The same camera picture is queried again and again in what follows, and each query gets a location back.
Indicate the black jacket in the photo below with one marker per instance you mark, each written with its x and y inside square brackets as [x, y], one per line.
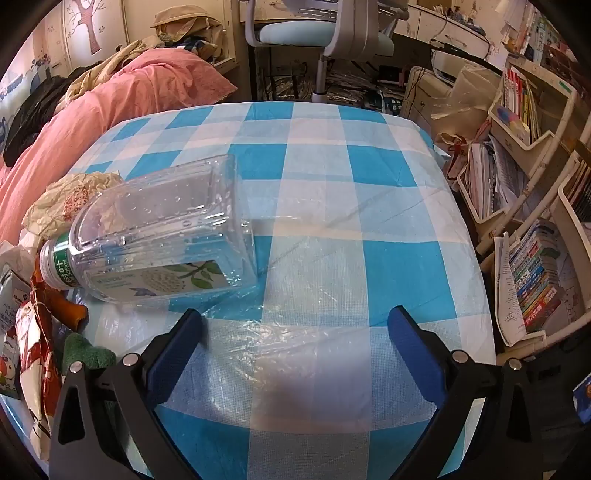
[37, 110]

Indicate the white printer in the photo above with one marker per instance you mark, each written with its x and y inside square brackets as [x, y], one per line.
[445, 62]

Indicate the pile of papers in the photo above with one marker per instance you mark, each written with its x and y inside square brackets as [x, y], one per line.
[485, 180]

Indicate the printed paper sheet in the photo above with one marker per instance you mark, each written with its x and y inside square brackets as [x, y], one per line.
[508, 295]

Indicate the row of upright books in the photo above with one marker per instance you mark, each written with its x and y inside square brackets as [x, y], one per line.
[519, 101]

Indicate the stack of colourful books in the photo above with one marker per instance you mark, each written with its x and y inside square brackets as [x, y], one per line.
[538, 281]

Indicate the cream cloth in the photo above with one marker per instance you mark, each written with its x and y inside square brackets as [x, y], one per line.
[92, 78]

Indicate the white drawer cabinet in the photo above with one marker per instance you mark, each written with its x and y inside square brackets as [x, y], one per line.
[420, 92]

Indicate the orange peel scrap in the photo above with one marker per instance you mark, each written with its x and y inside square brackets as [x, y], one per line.
[69, 316]

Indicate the red white snack wrapper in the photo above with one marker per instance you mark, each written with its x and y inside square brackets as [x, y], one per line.
[39, 369]

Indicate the blue printed box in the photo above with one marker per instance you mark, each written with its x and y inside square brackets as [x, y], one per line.
[582, 392]

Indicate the clear plastic bottle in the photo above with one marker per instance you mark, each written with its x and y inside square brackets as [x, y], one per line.
[161, 221]

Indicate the translucent plastic bag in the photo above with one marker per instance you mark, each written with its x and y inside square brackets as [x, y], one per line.
[466, 101]

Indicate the grey blue office chair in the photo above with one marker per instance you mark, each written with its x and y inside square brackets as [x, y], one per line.
[295, 32]

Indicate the white shelf rack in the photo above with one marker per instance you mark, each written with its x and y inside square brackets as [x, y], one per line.
[549, 138]

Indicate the red-print paper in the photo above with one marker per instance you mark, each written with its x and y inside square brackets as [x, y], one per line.
[60, 203]

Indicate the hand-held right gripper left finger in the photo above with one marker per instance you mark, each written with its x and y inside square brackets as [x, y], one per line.
[173, 355]

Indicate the tan jacket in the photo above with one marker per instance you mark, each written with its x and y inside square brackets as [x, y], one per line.
[184, 23]

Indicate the green plush toy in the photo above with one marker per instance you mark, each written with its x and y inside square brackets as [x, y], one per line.
[85, 353]

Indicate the pink blanket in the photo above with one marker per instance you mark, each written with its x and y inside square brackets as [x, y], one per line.
[92, 129]

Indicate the blue checkered tablecloth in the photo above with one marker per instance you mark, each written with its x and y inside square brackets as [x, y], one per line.
[323, 207]

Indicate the printed curtain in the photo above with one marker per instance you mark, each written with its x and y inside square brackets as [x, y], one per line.
[18, 83]

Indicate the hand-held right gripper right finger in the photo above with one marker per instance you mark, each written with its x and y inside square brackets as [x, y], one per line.
[415, 355]

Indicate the white desk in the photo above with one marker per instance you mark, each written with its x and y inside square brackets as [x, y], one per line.
[429, 23]

